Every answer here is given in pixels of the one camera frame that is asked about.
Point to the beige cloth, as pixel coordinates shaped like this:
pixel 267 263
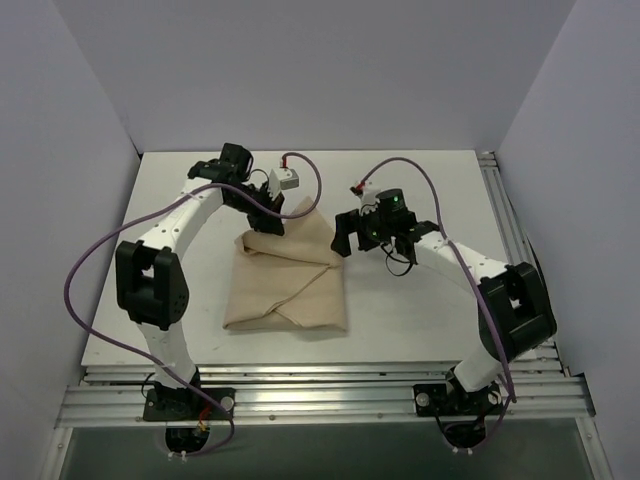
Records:
pixel 289 282

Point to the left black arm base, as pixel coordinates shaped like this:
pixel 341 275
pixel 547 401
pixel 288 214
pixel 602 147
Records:
pixel 164 404

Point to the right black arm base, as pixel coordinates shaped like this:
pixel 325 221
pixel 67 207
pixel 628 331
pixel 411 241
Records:
pixel 444 400

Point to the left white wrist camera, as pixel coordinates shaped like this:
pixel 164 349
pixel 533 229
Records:
pixel 281 179

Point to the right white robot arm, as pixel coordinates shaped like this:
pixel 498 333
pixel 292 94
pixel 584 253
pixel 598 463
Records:
pixel 514 314

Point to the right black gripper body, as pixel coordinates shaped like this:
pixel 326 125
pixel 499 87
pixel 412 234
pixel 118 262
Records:
pixel 357 228

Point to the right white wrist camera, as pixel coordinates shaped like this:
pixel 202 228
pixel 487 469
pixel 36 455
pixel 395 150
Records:
pixel 367 193

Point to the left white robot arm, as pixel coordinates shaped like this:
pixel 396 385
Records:
pixel 150 282

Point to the aluminium rail frame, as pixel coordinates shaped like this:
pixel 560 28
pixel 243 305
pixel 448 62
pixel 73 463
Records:
pixel 328 421

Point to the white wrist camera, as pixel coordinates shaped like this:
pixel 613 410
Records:
pixel 281 179
pixel 367 193

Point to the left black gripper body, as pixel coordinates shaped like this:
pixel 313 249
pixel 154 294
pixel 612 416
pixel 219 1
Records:
pixel 261 211

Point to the right side aluminium rail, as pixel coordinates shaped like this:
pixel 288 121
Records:
pixel 508 242

